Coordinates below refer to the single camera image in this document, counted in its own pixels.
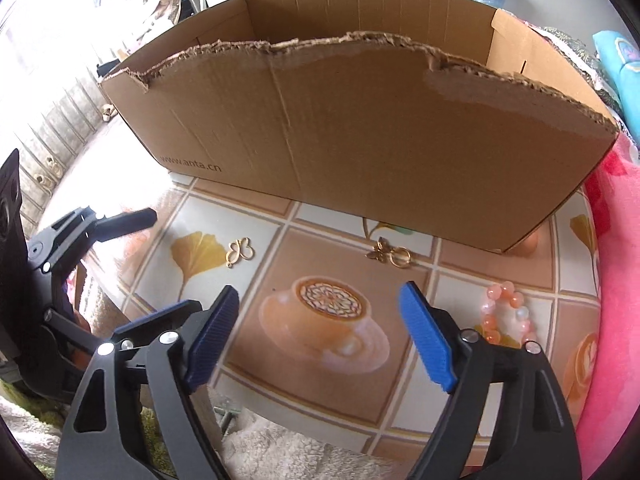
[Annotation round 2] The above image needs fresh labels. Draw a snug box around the metal railing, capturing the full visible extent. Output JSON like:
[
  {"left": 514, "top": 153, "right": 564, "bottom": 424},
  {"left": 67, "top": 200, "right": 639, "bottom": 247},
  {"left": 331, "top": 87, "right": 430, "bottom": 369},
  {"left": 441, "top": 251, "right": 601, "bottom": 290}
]
[{"left": 0, "top": 77, "right": 108, "bottom": 221}]

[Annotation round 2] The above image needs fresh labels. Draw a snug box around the coffee and leaf print tablecloth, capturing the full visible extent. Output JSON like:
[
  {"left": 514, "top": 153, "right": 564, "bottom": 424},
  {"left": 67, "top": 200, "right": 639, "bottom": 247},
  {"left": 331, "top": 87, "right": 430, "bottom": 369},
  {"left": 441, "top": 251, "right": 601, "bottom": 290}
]
[{"left": 47, "top": 170, "right": 608, "bottom": 461}]

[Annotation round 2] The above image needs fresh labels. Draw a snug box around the pile of clothes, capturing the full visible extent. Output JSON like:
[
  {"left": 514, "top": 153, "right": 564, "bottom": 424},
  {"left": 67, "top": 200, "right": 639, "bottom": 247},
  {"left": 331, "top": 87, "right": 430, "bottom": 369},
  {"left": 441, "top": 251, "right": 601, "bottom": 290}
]
[{"left": 127, "top": 0, "right": 201, "bottom": 56}]

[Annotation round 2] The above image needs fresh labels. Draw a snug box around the pink bead bracelet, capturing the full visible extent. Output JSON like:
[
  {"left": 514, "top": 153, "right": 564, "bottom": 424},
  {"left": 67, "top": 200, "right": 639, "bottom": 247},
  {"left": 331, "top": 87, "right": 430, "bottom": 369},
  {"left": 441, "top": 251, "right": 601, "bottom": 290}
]
[{"left": 480, "top": 281, "right": 538, "bottom": 348}]

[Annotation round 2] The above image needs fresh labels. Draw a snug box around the pink floral blanket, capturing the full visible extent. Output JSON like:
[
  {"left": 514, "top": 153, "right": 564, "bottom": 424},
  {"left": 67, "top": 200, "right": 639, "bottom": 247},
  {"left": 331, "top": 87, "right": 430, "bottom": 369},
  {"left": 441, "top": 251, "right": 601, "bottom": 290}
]
[{"left": 575, "top": 132, "right": 640, "bottom": 480}]

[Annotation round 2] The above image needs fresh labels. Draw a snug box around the brown cardboard box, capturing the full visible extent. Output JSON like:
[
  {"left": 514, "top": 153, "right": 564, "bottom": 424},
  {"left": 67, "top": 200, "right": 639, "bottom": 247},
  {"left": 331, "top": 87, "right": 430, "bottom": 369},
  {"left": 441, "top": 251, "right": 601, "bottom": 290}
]
[{"left": 100, "top": 0, "right": 620, "bottom": 255}]

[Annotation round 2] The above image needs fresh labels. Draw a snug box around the white fluffy clothing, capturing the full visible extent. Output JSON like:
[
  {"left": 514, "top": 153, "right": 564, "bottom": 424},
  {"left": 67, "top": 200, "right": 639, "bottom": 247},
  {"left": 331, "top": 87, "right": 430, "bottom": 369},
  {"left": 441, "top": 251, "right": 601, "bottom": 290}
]
[{"left": 0, "top": 395, "right": 416, "bottom": 480}]

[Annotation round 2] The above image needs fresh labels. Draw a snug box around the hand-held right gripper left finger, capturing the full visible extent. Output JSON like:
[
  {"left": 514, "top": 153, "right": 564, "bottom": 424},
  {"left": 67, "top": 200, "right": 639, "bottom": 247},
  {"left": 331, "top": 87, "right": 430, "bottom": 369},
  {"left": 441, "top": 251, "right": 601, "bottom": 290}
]
[{"left": 57, "top": 285, "right": 240, "bottom": 480}]

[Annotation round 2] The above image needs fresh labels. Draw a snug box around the gold chain piece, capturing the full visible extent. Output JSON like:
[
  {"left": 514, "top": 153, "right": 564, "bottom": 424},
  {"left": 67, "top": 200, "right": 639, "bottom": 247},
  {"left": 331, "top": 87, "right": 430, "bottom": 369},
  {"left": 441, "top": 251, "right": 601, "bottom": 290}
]
[{"left": 366, "top": 236, "right": 396, "bottom": 262}]

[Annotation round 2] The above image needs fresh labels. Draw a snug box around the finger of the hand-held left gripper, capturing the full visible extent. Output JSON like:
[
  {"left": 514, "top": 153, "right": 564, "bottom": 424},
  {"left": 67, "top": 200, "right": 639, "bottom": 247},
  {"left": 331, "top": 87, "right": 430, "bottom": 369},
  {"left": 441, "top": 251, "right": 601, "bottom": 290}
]
[
  {"left": 27, "top": 206, "right": 158, "bottom": 273},
  {"left": 45, "top": 299, "right": 201, "bottom": 361}
]

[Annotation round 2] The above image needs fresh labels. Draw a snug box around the blue cartoon pillow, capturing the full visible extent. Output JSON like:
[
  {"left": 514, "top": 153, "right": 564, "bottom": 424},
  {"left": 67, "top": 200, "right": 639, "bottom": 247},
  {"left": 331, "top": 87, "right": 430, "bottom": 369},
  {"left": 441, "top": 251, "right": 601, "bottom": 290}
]
[{"left": 592, "top": 30, "right": 640, "bottom": 126}]

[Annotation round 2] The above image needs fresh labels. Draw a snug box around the gold butterfly pendant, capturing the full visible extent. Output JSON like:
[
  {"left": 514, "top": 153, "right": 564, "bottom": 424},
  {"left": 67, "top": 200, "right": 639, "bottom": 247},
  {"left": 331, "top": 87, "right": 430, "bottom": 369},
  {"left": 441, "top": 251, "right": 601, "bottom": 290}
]
[{"left": 226, "top": 237, "right": 256, "bottom": 267}]

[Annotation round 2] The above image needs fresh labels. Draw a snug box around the green fluffy cloth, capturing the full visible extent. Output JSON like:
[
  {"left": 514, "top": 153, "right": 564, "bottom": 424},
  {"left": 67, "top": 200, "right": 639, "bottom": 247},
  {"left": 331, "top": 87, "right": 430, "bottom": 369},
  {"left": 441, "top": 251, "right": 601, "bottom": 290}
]
[{"left": 0, "top": 377, "right": 66, "bottom": 413}]

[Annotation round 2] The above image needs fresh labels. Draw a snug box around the lace trimmed grey pillow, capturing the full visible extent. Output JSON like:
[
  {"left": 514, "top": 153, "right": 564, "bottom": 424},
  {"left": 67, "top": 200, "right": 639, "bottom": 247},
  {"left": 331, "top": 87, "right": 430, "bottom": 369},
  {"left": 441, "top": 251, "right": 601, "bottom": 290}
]
[{"left": 535, "top": 22, "right": 621, "bottom": 111}]

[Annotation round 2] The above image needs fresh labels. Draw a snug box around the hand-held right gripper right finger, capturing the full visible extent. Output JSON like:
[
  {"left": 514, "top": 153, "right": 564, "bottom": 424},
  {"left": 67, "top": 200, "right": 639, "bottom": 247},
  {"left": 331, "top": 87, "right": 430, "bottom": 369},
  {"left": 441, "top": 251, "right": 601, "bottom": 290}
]
[{"left": 398, "top": 281, "right": 583, "bottom": 480}]

